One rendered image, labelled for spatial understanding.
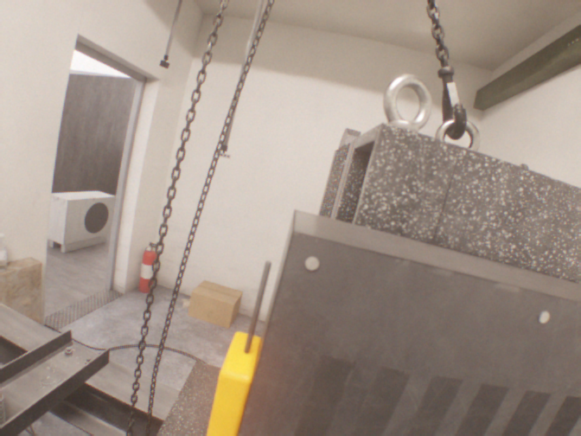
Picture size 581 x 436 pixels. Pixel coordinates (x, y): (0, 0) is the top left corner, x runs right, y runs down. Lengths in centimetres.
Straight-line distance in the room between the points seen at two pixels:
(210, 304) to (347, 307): 261
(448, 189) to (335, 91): 250
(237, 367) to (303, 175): 251
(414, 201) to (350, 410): 23
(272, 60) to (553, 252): 279
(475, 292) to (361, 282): 9
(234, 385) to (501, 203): 36
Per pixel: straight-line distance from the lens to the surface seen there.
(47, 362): 137
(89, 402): 146
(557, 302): 32
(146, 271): 315
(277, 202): 277
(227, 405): 31
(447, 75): 54
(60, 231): 406
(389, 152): 35
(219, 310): 282
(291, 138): 277
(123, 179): 291
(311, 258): 21
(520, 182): 44
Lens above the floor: 153
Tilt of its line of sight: 9 degrees down
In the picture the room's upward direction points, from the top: 14 degrees clockwise
